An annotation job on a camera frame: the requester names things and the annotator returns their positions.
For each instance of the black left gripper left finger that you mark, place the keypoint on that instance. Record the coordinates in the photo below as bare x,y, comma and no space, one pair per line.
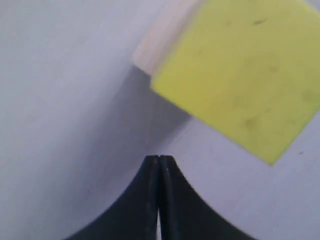
134,215

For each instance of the large wooden cube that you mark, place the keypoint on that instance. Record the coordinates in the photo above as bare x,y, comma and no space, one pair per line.
172,21

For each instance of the yellow cube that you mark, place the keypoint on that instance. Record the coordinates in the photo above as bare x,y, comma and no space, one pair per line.
250,69

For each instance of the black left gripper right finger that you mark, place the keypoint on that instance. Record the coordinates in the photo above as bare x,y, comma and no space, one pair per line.
184,215

